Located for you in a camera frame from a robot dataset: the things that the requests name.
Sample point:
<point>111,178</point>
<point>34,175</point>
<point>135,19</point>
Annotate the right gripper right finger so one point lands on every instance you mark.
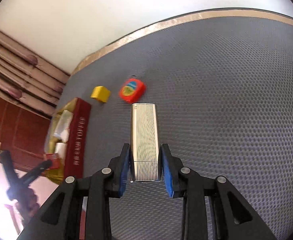
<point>171,166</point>

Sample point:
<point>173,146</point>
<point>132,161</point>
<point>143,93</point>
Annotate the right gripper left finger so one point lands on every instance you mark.
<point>119,166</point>

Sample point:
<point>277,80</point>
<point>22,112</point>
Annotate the yellow striped cube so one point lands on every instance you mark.
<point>101,94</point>

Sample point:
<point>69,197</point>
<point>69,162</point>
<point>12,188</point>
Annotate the clear box with red card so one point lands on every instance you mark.
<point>54,159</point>

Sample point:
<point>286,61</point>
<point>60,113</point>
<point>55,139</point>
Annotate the white power adapter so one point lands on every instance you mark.
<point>61,149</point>

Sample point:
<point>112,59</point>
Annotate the clear box with blue label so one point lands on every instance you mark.
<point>62,129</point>

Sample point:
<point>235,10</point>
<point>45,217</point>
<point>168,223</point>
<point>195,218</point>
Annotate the person left hand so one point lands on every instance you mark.
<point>27,204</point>

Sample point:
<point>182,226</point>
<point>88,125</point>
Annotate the dark red wooden door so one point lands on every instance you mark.
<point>23,133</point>

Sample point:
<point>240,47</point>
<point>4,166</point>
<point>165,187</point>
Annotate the red gold tin box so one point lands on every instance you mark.
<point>72,165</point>

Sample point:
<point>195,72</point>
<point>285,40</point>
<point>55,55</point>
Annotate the grey honeycomb table mat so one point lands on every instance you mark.
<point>223,88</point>

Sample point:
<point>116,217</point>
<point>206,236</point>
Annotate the beige patterned curtain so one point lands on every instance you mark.
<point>27,80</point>

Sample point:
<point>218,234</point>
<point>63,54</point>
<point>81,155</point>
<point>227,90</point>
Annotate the gold satin tablecloth edge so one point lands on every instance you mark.
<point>192,17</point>

